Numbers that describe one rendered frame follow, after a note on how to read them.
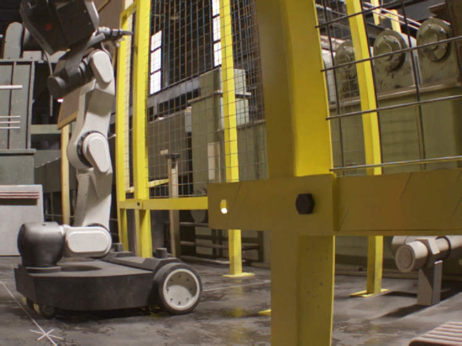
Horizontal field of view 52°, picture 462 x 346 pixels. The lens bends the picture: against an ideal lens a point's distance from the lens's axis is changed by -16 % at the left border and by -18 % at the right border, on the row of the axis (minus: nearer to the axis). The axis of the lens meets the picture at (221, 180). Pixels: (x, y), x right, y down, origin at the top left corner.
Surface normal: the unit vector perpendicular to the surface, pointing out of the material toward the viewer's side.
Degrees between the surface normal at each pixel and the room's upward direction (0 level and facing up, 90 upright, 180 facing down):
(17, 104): 90
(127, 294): 90
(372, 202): 90
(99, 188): 113
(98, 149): 90
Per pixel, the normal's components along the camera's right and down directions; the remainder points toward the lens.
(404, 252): -0.85, 0.02
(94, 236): 0.63, -0.05
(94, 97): 0.49, 0.36
